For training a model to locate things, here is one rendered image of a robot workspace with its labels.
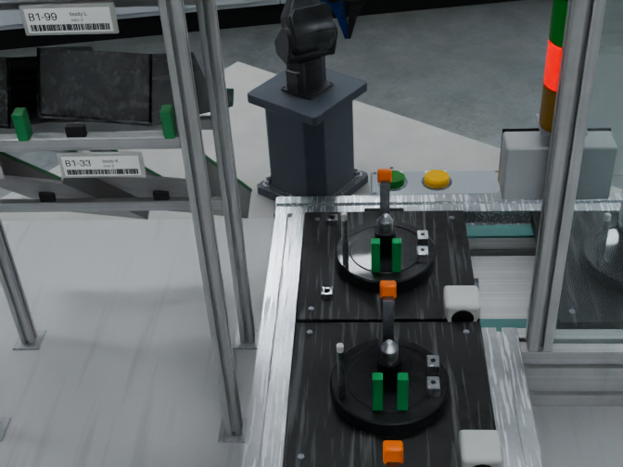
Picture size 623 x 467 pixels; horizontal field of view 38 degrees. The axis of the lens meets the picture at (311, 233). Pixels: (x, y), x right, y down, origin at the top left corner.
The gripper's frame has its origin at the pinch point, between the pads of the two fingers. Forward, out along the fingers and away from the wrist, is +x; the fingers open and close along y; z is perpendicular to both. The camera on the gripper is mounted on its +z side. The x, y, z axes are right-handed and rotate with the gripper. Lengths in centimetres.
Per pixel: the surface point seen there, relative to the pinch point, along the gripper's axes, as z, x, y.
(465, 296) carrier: 29.0, 27.0, 15.1
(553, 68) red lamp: 33.2, -7.5, 22.1
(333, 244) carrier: 15.0, 28.7, -2.6
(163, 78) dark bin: 33.6, -7.7, -18.6
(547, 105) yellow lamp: 33.0, -3.1, 22.0
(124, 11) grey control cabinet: -263, 106, -108
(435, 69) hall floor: -229, 122, 29
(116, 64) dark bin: 35.1, -10.2, -22.9
